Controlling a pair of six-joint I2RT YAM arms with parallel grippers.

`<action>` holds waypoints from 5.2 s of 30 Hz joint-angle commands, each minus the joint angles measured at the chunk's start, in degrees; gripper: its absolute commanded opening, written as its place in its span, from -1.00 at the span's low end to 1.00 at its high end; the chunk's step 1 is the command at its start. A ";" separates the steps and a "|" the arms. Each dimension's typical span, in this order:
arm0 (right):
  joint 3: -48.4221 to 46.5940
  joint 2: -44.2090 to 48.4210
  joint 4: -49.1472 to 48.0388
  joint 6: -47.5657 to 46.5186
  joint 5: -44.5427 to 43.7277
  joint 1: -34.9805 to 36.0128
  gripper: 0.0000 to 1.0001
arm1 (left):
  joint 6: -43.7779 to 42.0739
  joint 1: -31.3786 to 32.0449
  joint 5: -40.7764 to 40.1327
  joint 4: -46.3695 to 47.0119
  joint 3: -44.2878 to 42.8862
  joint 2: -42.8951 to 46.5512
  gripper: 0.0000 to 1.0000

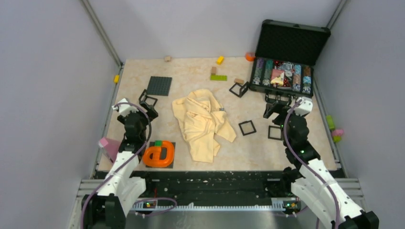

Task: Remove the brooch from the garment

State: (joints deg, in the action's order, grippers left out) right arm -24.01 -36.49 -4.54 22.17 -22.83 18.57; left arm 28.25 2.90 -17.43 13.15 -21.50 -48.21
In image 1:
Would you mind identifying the orange round object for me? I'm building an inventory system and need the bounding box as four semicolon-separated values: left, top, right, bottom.
245;52;256;62

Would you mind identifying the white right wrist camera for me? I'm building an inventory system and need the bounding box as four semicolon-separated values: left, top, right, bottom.
294;97;313;117

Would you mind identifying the black square frame right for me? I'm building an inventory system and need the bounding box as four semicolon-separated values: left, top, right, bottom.
267;125;282;141

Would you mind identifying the pink box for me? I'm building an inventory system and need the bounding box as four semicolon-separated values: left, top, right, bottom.
98;137;121;164

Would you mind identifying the wooden block near frame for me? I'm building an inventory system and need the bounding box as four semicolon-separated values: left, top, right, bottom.
234;78;245;85

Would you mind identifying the black cube frame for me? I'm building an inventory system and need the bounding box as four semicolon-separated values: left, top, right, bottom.
139;89;158;109
229;82;249;98

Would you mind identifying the yellow lego brick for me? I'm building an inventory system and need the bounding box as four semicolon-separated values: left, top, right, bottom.
216;56;224;65

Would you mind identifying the black square frame centre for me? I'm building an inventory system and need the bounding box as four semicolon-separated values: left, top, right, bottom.
238;120;256;136

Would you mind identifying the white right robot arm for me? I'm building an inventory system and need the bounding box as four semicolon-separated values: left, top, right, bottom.
263;97;380;229

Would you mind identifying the dark grey lego baseplate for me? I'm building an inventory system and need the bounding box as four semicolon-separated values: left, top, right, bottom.
147;76;172;96

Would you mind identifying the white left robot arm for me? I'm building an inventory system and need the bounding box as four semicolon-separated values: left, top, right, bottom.
79;90;158;229

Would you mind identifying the small yellow block on rail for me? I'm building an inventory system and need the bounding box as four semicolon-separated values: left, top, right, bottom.
114;75;120;83

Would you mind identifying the cream yellow t-shirt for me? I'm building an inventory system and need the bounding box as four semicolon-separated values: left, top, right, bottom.
172;89;236;163

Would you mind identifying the black open carrying case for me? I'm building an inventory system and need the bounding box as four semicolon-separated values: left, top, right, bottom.
249;19;331;98

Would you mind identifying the black cube frame left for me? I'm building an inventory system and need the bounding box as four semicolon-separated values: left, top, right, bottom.
139;89;158;109

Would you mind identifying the green long lego brick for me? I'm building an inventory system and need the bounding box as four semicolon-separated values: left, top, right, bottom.
210;74;227;81

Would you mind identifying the black square frame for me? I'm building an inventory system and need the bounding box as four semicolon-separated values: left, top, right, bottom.
238;120;256;136
267;125;282;141

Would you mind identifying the small green block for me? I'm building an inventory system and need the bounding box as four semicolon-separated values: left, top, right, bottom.
154;140;163;147

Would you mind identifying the black cube frame right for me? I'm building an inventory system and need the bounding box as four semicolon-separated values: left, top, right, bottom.
229;82;249;98

